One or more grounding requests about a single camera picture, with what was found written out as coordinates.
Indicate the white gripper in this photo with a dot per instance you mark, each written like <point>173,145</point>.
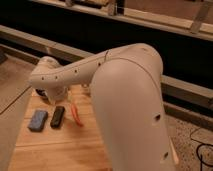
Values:
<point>56,94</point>

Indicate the black eraser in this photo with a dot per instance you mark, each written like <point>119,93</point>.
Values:
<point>57,117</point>

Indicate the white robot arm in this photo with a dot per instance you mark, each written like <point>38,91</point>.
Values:
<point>125,87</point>

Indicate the dark ceramic bowl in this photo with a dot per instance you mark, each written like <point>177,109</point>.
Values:
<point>40,92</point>

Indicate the red chili pepper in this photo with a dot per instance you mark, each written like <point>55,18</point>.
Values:
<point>75,115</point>

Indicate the blue sponge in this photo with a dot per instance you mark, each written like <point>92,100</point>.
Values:
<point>38,120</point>

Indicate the wooden cutting board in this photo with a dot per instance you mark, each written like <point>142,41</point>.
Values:
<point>69,148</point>

